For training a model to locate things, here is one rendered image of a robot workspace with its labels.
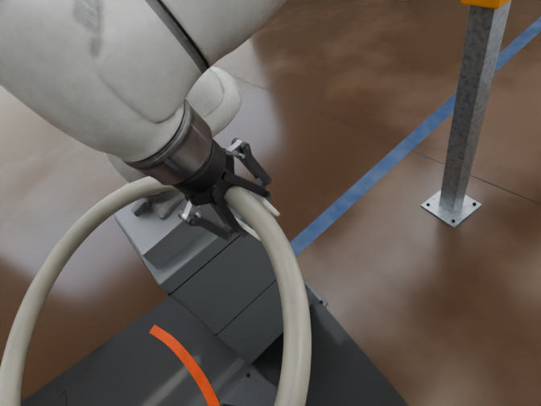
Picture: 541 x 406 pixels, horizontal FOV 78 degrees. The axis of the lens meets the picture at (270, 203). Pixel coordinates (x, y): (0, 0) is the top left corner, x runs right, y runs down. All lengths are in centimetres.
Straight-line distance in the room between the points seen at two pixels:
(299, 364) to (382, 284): 134
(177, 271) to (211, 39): 77
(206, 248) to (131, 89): 74
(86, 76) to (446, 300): 159
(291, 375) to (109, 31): 33
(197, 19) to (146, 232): 78
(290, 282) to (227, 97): 65
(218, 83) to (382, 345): 121
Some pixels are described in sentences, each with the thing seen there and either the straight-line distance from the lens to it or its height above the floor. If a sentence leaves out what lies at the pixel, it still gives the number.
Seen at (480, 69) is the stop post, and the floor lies 80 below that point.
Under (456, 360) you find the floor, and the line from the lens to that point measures 160.
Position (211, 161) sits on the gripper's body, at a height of 130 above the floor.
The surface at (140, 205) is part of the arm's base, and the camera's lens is 103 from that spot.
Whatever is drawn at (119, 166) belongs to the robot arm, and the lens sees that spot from 93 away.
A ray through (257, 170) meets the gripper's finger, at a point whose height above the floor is 121.
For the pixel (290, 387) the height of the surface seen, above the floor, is 116.
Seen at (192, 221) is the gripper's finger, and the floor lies 122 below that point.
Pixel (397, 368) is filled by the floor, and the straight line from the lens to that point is 157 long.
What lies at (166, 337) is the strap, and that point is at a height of 2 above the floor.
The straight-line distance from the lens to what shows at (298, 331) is 37.
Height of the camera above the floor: 152
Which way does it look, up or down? 47 degrees down
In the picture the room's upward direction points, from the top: 23 degrees counter-clockwise
